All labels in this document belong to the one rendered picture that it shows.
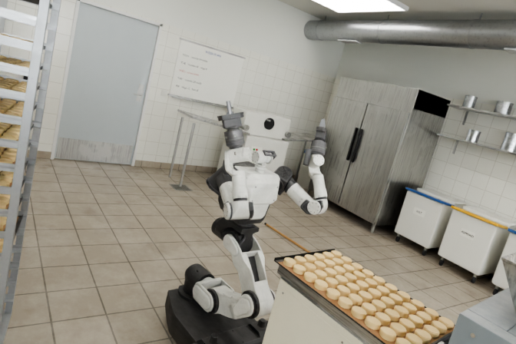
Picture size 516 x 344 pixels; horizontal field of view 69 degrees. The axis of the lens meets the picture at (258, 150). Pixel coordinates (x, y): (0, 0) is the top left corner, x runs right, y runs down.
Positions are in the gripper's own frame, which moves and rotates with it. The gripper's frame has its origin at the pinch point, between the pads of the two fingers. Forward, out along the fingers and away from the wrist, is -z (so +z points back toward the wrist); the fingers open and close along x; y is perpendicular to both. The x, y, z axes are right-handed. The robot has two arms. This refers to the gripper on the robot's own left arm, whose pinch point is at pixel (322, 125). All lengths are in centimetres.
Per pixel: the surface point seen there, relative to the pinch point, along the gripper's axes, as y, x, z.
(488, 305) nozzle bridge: -63, 100, 78
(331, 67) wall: 64, -437, -279
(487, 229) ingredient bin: -168, -267, -2
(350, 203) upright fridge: -15, -354, -17
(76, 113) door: 346, -183, -37
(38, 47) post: 86, 118, 30
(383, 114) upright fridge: -39, -297, -138
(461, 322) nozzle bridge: -54, 111, 83
